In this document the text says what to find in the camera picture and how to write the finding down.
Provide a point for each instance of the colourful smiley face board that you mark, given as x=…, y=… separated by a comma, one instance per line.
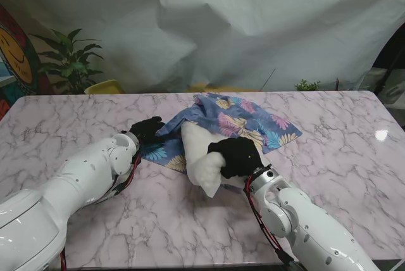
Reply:
x=16, y=59

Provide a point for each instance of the large green potted plant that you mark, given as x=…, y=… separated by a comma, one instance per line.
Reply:
x=71, y=65

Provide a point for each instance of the white pillow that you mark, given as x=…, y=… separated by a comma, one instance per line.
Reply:
x=199, y=147

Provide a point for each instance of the yellow wooden bench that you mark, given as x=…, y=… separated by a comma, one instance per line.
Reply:
x=228, y=88

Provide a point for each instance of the blue leaf-print pillowcase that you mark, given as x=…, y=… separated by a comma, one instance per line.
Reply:
x=234, y=119

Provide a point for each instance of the small green plant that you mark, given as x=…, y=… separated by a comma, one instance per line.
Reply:
x=307, y=86

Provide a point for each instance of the yellow plastic chair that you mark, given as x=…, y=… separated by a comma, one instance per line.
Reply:
x=102, y=87

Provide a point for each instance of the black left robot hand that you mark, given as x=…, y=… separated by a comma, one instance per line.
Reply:
x=147, y=128

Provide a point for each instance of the white backdrop sheet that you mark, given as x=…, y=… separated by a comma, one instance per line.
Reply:
x=221, y=24

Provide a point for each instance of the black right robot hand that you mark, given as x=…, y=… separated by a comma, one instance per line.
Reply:
x=240, y=157

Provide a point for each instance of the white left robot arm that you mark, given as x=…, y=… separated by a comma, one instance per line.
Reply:
x=63, y=195

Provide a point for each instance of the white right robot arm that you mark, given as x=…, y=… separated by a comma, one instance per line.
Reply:
x=307, y=220

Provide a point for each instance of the dark stand with equipment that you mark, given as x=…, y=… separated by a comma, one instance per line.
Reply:
x=390, y=62

